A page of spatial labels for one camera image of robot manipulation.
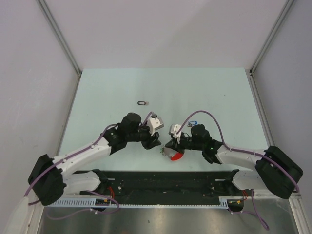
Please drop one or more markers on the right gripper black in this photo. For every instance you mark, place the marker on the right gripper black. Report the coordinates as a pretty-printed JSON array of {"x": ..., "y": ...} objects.
[{"x": 173, "y": 145}]

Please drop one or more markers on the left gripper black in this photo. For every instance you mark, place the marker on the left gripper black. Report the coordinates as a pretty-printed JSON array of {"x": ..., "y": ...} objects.
[{"x": 151, "y": 141}]

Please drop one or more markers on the metal keyring holder red handle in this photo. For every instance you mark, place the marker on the metal keyring holder red handle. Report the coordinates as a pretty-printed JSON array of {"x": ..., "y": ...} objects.
[{"x": 171, "y": 154}]

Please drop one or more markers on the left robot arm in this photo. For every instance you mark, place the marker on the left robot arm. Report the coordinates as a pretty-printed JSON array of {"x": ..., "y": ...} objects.
[{"x": 53, "y": 177}]

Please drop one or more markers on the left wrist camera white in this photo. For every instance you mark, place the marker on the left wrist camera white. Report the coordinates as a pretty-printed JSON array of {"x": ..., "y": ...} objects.
[{"x": 154, "y": 122}]

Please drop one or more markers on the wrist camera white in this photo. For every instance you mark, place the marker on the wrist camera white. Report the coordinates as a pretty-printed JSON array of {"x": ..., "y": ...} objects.
[
  {"x": 175, "y": 132},
  {"x": 154, "y": 122}
]

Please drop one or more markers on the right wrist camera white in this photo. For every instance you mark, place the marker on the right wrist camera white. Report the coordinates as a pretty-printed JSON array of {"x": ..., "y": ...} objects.
[{"x": 175, "y": 132}]

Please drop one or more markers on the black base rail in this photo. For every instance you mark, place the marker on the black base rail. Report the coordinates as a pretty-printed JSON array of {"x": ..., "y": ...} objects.
[{"x": 170, "y": 188}]

